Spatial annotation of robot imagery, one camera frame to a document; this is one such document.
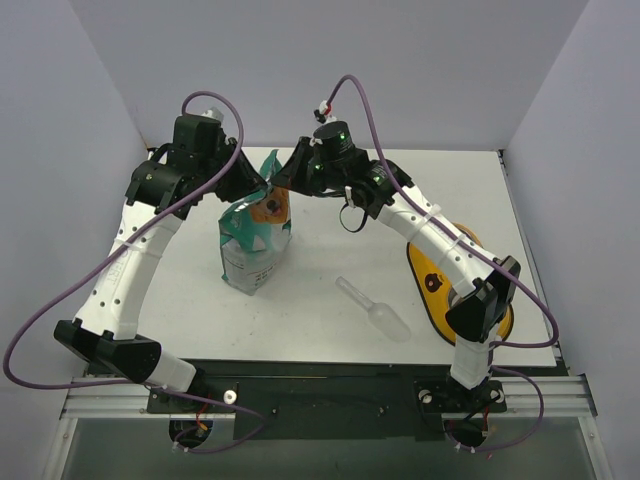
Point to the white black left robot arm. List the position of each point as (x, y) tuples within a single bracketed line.
[(158, 199)]

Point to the clear plastic scoop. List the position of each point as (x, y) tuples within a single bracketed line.
[(379, 314)]

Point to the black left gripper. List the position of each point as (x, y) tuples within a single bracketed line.
[(239, 176)]

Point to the yellow double bowl feeder tray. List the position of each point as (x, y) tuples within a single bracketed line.
[(438, 295)]

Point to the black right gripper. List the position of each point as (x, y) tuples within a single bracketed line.
[(300, 166)]

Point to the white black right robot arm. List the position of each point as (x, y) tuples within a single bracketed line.
[(485, 286)]

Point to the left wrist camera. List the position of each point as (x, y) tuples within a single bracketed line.
[(214, 114)]

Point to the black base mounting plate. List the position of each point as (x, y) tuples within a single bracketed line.
[(337, 401)]

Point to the green white dog food bag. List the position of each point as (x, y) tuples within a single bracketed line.
[(255, 232)]

